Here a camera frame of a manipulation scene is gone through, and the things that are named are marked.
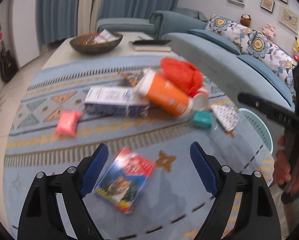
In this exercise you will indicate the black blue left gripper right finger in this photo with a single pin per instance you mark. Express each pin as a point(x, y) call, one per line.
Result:
point(243, 206)

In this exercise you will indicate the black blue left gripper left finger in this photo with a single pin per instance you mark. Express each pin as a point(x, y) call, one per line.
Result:
point(40, 217)

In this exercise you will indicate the tiger playing card box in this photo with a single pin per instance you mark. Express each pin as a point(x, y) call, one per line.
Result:
point(124, 179)

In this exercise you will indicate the light blue trash basket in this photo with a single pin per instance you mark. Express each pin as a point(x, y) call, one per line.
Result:
point(259, 126)

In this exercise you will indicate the person's right hand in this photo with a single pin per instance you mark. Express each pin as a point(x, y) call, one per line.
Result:
point(282, 173)

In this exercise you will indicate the floral sofa cushion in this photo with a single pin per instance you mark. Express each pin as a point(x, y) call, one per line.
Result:
point(254, 43)

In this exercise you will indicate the teal small box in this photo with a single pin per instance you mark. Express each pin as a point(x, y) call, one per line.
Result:
point(202, 120)

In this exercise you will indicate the pink pig plush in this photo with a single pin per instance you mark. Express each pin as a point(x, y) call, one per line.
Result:
point(269, 31)

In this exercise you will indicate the pink plastic packet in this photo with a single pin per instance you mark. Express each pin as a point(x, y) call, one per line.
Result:
point(67, 123)

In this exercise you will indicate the small red white cup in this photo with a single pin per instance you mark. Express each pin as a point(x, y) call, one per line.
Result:
point(200, 100)

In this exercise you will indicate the brown monkey plush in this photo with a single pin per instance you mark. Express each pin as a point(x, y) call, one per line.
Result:
point(245, 20)

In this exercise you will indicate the orange red plastic bag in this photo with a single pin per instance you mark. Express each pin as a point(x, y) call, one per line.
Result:
point(183, 74)

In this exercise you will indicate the orange paper cup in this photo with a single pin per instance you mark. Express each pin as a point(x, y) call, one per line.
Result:
point(164, 94)

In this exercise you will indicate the blue sofa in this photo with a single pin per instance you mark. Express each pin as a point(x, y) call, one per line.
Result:
point(216, 57)

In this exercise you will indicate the blue white milk carton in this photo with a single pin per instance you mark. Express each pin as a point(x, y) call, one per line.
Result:
point(121, 101)

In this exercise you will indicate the blue patterned rug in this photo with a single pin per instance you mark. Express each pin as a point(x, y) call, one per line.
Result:
point(173, 203)

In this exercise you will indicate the black guitar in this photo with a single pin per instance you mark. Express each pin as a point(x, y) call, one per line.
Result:
point(8, 65)

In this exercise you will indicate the white coffee table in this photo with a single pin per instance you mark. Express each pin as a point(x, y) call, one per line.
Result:
point(66, 54)

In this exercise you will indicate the book under black tray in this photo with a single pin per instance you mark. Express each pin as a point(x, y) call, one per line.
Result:
point(151, 45)

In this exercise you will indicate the dark round bowl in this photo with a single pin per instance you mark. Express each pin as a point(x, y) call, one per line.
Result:
point(87, 44)

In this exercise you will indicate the white refrigerator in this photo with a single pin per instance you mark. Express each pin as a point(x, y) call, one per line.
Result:
point(24, 31)

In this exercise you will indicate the blue curtains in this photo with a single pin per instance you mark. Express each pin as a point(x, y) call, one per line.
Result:
point(61, 19)

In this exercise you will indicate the butterfly picture frame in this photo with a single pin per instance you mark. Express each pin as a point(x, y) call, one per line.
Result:
point(289, 19)

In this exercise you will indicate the small crown picture frame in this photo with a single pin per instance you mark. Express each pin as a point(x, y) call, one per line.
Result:
point(268, 5)

